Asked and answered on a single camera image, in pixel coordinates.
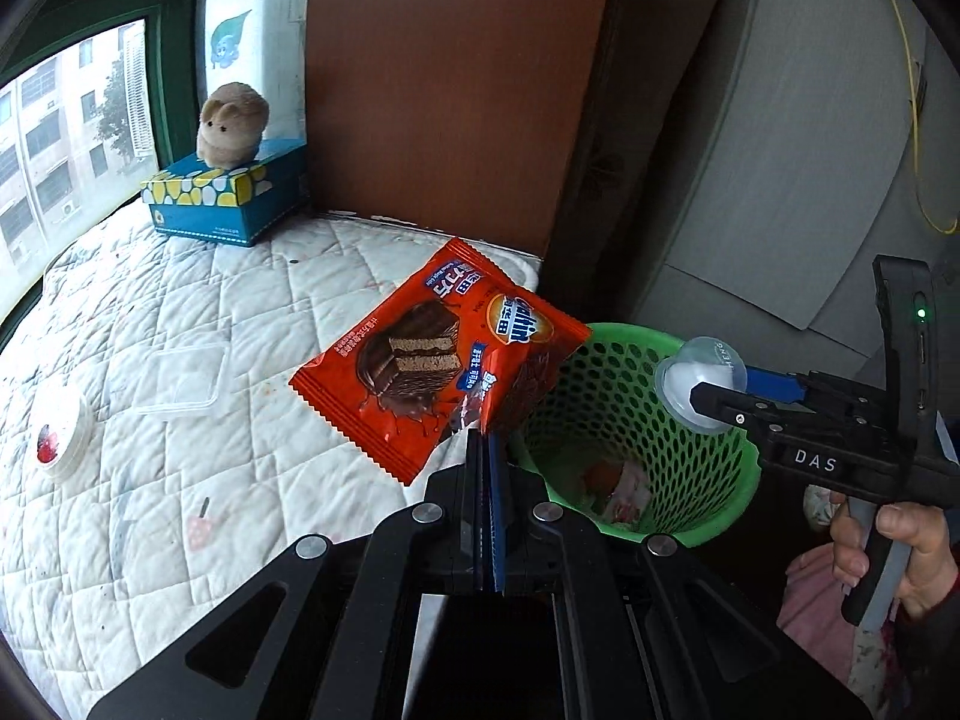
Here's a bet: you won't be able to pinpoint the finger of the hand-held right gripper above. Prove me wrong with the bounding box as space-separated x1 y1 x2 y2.
690 382 808 430
742 367 808 403

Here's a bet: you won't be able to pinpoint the pink patterned cloth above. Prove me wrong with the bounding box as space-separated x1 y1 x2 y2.
776 484 901 720

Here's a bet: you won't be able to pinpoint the white cup with red label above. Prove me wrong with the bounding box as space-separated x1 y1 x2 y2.
30 388 96 486

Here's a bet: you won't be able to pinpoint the red chocolate pie wrapper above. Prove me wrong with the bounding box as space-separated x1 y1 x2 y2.
289 238 593 487

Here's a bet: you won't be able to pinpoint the snack wrappers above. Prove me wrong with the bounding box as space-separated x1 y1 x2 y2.
604 465 656 524

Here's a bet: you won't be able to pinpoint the green window frame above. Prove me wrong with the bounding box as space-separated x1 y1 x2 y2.
0 0 316 350

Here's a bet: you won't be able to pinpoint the blue yellow tissue box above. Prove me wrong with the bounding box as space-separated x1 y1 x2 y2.
140 142 311 248

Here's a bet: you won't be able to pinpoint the white appliance with leaf print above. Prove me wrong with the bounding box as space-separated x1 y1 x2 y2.
195 0 312 145

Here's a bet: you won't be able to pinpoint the clear plastic container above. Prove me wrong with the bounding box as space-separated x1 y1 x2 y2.
133 343 231 418

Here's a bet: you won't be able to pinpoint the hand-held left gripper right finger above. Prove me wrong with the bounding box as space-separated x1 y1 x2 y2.
489 435 871 720

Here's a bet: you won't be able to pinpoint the apartment building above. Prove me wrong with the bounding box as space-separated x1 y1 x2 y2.
0 21 149 275

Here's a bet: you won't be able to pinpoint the person's right forearm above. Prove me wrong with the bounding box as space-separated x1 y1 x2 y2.
889 589 960 720

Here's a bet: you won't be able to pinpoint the yellow cable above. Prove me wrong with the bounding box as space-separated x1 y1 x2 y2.
879 0 960 238

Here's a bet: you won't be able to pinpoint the green plastic mesh basket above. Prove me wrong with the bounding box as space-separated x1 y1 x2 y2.
508 322 763 548

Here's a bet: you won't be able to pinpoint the dark wooden cabinet side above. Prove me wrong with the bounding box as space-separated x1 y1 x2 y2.
540 0 722 331

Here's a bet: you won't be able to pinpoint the brown wooden board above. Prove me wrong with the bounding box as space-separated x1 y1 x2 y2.
306 0 620 295

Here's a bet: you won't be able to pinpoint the grey board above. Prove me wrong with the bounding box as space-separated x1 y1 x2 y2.
630 0 960 361

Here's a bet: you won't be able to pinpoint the white quilted mattress pad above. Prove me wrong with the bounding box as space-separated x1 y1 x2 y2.
0 211 542 700

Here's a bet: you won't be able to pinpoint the person's right hand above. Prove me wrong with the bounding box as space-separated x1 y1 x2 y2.
829 493 960 622

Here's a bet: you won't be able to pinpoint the beige plush toy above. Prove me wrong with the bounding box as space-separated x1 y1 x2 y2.
196 82 270 167

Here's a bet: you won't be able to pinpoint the clear small jelly cup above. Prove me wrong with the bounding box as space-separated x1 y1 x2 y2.
652 336 751 436

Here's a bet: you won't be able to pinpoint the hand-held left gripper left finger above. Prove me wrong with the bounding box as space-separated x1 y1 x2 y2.
88 427 492 720

